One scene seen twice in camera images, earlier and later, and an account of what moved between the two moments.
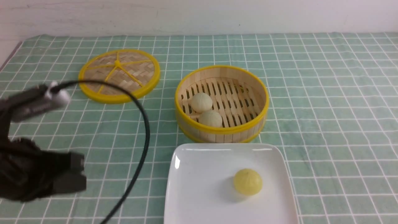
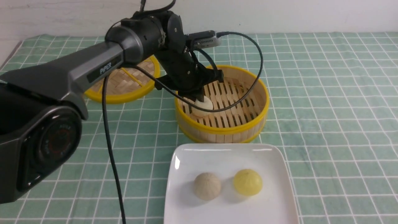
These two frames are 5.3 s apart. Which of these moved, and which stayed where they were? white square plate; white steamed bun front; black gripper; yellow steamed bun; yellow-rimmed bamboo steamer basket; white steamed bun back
Moved: white steamed bun front; black gripper
Stayed: white steamed bun back; yellow-rimmed bamboo steamer basket; white square plate; yellow steamed bun
